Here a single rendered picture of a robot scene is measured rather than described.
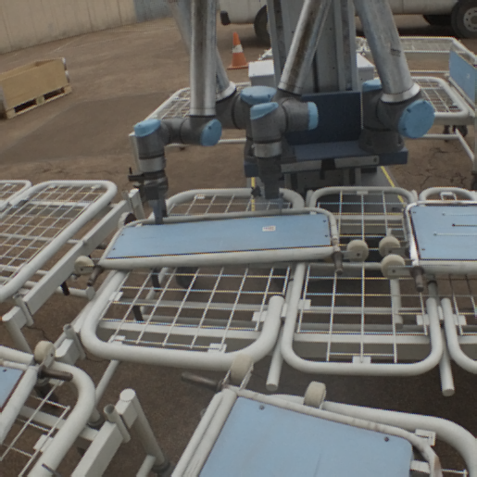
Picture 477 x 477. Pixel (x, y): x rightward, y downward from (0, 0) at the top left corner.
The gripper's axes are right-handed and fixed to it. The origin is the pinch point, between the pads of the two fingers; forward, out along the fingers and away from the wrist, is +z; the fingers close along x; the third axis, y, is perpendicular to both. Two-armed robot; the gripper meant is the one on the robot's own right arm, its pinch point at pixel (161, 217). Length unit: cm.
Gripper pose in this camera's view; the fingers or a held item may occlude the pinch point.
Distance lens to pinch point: 167.3
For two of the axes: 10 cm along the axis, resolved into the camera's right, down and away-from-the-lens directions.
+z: 1.1, 9.3, 3.6
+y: 9.9, -0.6, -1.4
